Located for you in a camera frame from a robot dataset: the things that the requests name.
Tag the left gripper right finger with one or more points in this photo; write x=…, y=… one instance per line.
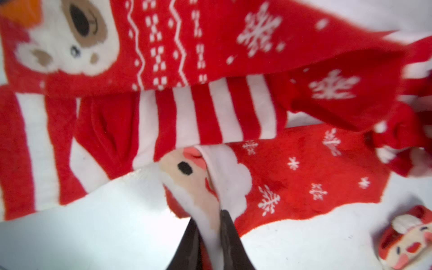
x=234, y=254

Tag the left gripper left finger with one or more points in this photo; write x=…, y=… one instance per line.
x=188, y=254

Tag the red snowflake santa sock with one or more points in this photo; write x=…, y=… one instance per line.
x=302, y=173

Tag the red white striped sock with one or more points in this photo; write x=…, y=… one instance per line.
x=55, y=151

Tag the red lettered sock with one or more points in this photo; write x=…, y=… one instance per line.
x=403, y=140

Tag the red bear face sock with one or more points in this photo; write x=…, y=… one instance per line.
x=311, y=60

